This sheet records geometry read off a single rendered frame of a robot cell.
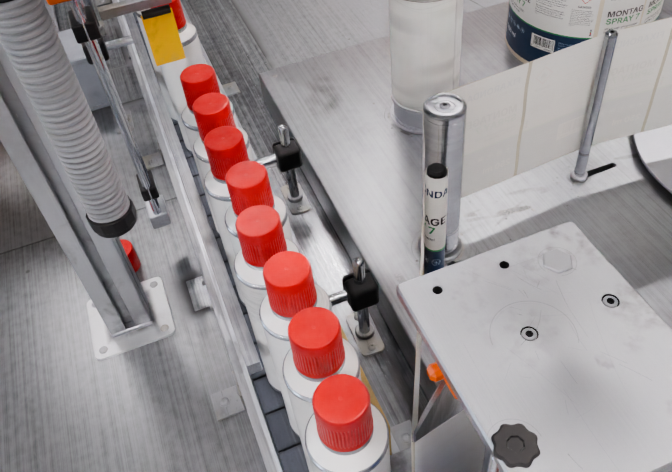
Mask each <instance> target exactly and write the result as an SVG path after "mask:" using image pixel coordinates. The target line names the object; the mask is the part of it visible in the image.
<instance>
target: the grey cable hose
mask: <svg viewBox="0 0 672 472"><path fill-rule="evenodd" d="M0 42H1V44H2V45H3V47H4V50H5V51H6V52H7V56H8V58H9V59H10V61H11V64H12V65H13V66H14V70H15V72H16V73H17V75H18V78H19V79H20V81H21V83H22V85H23V86H24V89H25V91H26V93H27V95H28V98H29V99H30V101H31V103H32V105H33V107H34V110H35V111H36V113H37V115H38V117H39V118H40V121H41V123H42V125H43V127H44V129H45V131H46V133H47V135H48V137H49V139H50V141H51V143H52V145H53V147H54V149H55V151H56V153H57V155H58V157H59V159H60V161H61V163H62V165H63V167H64V169H65V171H66V173H67V175H68V177H69V179H70V181H71V184H72V185H73V187H74V189H75V191H76V193H77V195H78V197H79V199H80V201H81V203H82V205H83V207H84V209H85V211H86V219H87V221H88V223H89V225H90V226H91V228H92V229H93V231H94V232H95V233H97V234H98V235H99V236H101V237H104V238H116V237H119V236H122V235H124V234H126V233H127V232H129V231H130V230H131V229H132V228H133V226H134V225H135V223H136V208H135V206H134V203H133V201H132V200H131V199H130V198H129V196H128V195H127V194H126V192H125V189H124V187H123V185H122V183H121V180H120V178H119V175H118V173H117V171H116V169H115V166H114V164H113V162H112V159H111V157H110V154H109V152H108V150H107V147H106V145H105V143H104V140H103V138H102V136H101V133H100V131H99V128H98V126H97V124H96V121H95V119H94V117H93V114H92V112H91V110H90V108H89V105H88V103H87V100H86V98H85V96H84V93H83V91H82V89H81V86H80V84H79V81H78V79H77V77H76V75H75V72H74V70H73V68H72V65H71V63H70V60H69V58H68V57H67V54H66V51H65V50H64V47H63V45H62V43H61V40H60V38H59V36H58V33H57V31H56V29H55V26H54V24H53V22H52V19H51V16H50V14H49V13H48V10H47V8H46V6H45V3H44V0H0Z"/></svg>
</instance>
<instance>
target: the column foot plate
mask: <svg viewBox="0 0 672 472"><path fill-rule="evenodd" d="M140 284H141V286H142V288H143V290H144V292H145V294H146V297H147V301H148V305H149V309H150V314H151V318H152V322H153V324H151V325H149V326H146V327H143V328H140V329H138V330H135V331H132V332H129V333H126V334H123V335H121V336H118V337H115V338H113V337H112V335H111V334H110V332H109V330H108V328H107V327H106V325H105V323H104V321H103V320H102V318H101V316H100V314H99V313H98V311H97V309H96V307H95V306H94V304H93V302H92V300H89V301H88V302H87V311H88V318H89V324H90V330H91V336H92V343H93V349H94V355H95V358H96V359H97V360H99V361H101V360H105V359H108V358H110V357H113V356H116V355H119V354H121V353H124V352H127V351H130V350H132V349H135V348H138V347H141V346H144V345H146V344H149V343H152V342H155V341H157V340H160V339H163V338H166V337H168V336H171V335H173V334H174V333H175V331H176V328H175V325H174V321H173V317H172V314H171V310H170V306H169V303H168V299H167V295H166V292H165V288H164V284H163V281H162V279H161V278H160V277H154V278H151V279H149V280H146V281H143V282H140Z"/></svg>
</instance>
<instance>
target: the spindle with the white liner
mask: <svg viewBox="0 0 672 472"><path fill-rule="evenodd" d="M389 21H390V52H391V81H392V88H391V99H392V101H393V104H392V106H391V111H390V114H391V119H392V121H393V122H394V123H395V124H396V125H397V126H398V127H399V128H401V129H403V130H405V131H407V132H410V133H414V134H423V104H424V102H425V100H426V99H428V98H429V97H431V96H432V95H435V94H438V93H443V92H446V91H449V90H452V89H455V88H457V87H459V77H460V55H461V41H462V21H463V0H389Z"/></svg>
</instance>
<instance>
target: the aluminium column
mask: <svg viewBox="0 0 672 472"><path fill-rule="evenodd" d="M0 140H1V142H2V144H3V146H4V147H5V149H6V151H7V153H8V155H9V156H10V158H11V160H12V162H13V163H14V165H15V167H16V169H17V170H18V172H19V174H20V176H21V177H22V179H23V181H24V183H25V184H26V186H27V188H28V190H29V191H30V193H31V195H32V197H33V198H34V200H35V202H36V204H37V205H38V207H39V209H40V211H41V212H42V214H43V216H44V218H45V220H46V221H47V223H48V225H49V227H50V228H51V230H52V232H53V234H54V235H55V237H56V239H57V241H58V242H59V244H60V246H61V248H62V249H63V251H64V253H65V255H66V256H67V258H68V260H69V262H70V263H71V265H72V267H73V269H74V270H75V272H76V274H77V276H78V277H79V279H80V281H81V283H82V285H83V286H84V288H85V290H86V292H87V293H88V295H89V297H90V299H91V300H92V302H93V304H94V306H95V307H96V309H97V311H98V313H99V314H100V316H101V318H102V320H103V321H104V323H105V325H106V327H107V328H108V330H109V332H110V334H111V335H112V337H113V338H115V337H118V336H121V335H123V334H126V333H129V332H132V331H135V330H138V329H140V328H143V327H146V326H149V325H151V324H153V322H152V318H151V314H150V309H149V305H148V301H147V297H146V294H145V292H144V290H143V288H142V286H141V284H140V282H139V280H138V277H137V275H136V273H135V271H134V269H133V267H132V265H131V263H130V260H129V258H128V256H127V254H126V252H125V250H124V248H123V245H122V243H121V241H120V239H119V237H116V238H104V237H101V236H99V235H98V234H97V233H95V232H94V231H93V229H92V228H91V226H90V225H89V223H88V221H87V219H86V211H85V209H84V207H83V205H82V203H81V201H80V199H79V197H78V195H77V193H76V191H75V189H74V187H73V185H72V184H71V181H70V179H69V177H68V175H67V173H66V171H65V169H64V167H63V165H62V163H61V161H60V159H59V157H58V155H57V153H56V151H55V149H54V147H53V145H52V143H51V141H50V139H49V137H48V135H47V133H46V131H45V129H44V127H43V125H42V123H41V121H40V118H39V117H38V115H37V113H36V111H35V110H34V107H33V105H32V103H31V101H30V99H29V98H28V95H27V93H26V91H25V89H24V86H23V85H22V83H21V81H20V79H19V78H18V75H17V73H16V72H15V70H14V66H13V65H12V64H11V61H10V59H9V58H8V56H7V52H6V51H5V50H4V47H3V45H2V44H1V42H0Z"/></svg>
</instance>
